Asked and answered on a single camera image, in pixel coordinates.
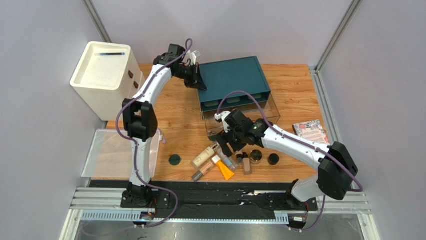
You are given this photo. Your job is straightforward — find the clear acrylic drawer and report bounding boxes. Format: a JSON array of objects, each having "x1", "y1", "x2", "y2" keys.
[{"x1": 199, "y1": 92, "x2": 281, "y2": 142}]

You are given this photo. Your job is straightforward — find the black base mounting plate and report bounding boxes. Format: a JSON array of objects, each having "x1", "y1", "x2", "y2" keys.
[{"x1": 120, "y1": 190, "x2": 319, "y2": 211}]

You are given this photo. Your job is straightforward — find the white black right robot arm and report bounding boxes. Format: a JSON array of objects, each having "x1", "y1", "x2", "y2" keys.
[{"x1": 214, "y1": 109, "x2": 358, "y2": 202}]

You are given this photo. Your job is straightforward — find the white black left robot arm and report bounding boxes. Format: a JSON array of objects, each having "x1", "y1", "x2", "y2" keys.
[{"x1": 117, "y1": 38, "x2": 207, "y2": 208}]

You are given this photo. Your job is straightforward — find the floral pink palette box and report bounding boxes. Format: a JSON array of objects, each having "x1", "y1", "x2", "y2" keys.
[{"x1": 292, "y1": 119, "x2": 330, "y2": 145}]

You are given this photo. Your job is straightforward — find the white storage cabinet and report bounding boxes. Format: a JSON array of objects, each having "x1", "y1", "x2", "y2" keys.
[{"x1": 70, "y1": 41, "x2": 146, "y2": 122}]

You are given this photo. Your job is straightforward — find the aluminium rail frame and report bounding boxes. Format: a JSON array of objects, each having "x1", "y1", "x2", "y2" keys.
[{"x1": 60, "y1": 184, "x2": 380, "y2": 240}]

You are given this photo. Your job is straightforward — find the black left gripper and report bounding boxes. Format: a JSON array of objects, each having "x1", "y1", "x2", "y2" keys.
[{"x1": 174, "y1": 63, "x2": 208, "y2": 92}]

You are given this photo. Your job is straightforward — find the orange tube white cap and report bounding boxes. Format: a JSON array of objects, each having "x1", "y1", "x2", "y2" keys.
[{"x1": 211, "y1": 155, "x2": 235, "y2": 181}]

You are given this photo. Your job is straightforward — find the cream lotion bottle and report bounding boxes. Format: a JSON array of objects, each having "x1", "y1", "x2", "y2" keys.
[{"x1": 191, "y1": 141, "x2": 220, "y2": 169}]

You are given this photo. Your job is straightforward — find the beige foundation bottle black cap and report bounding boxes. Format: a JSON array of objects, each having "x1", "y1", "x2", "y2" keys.
[{"x1": 242, "y1": 152, "x2": 252, "y2": 175}]

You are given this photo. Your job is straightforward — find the pink foundation tube silver cap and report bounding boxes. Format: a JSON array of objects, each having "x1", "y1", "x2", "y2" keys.
[{"x1": 192, "y1": 161, "x2": 215, "y2": 183}]

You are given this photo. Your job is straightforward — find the teal drawer organizer box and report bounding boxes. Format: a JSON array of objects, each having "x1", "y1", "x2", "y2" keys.
[{"x1": 198, "y1": 56, "x2": 271, "y2": 112}]

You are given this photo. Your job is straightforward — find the clear plastic zip pouch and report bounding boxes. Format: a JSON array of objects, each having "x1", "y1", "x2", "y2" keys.
[{"x1": 81, "y1": 128, "x2": 167, "y2": 179}]

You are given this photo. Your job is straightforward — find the dark green round compact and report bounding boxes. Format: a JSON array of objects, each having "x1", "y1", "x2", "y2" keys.
[{"x1": 168, "y1": 154, "x2": 182, "y2": 166}]

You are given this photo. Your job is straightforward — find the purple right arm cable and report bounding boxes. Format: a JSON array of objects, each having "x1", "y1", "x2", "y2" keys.
[{"x1": 215, "y1": 90, "x2": 364, "y2": 233}]

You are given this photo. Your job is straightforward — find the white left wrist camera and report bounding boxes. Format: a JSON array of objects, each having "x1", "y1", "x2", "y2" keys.
[{"x1": 183, "y1": 50, "x2": 201, "y2": 66}]

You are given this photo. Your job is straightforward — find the clear bottle blue liquid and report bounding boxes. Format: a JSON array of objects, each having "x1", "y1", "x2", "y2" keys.
[{"x1": 217, "y1": 149, "x2": 239, "y2": 172}]

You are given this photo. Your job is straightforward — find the gold rim powder jar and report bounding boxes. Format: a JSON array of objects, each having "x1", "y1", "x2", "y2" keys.
[{"x1": 249, "y1": 149, "x2": 263, "y2": 165}]

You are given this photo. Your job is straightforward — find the black round jar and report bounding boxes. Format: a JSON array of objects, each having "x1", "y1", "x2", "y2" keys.
[{"x1": 267, "y1": 153, "x2": 280, "y2": 166}]

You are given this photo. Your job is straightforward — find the rose gold foundation bottle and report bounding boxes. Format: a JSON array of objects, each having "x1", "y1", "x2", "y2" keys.
[{"x1": 235, "y1": 151, "x2": 244, "y2": 165}]

